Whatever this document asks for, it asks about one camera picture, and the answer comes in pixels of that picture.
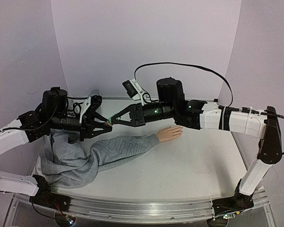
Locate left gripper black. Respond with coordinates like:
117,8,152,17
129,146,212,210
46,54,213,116
50,112,114,142

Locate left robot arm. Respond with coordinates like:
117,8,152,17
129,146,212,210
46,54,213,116
0,120,99,189

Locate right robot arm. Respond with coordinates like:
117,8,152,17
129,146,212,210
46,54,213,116
109,78,282,196

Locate mannequin hand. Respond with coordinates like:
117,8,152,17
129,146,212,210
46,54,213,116
156,126,183,143

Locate grey hoodie sweatshirt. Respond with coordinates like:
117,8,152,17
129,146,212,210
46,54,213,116
35,130,159,189

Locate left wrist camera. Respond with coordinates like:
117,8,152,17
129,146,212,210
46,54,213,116
79,95,102,124

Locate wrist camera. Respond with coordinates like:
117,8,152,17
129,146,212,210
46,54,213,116
122,79,151,106
79,95,102,124

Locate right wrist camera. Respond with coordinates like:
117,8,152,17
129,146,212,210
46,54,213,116
122,79,151,106

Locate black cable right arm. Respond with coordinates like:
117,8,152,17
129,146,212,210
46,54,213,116
134,61,284,154

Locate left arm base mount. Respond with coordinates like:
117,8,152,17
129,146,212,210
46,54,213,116
29,175,71,213

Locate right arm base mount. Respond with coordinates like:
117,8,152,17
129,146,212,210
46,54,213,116
212,179,254,217

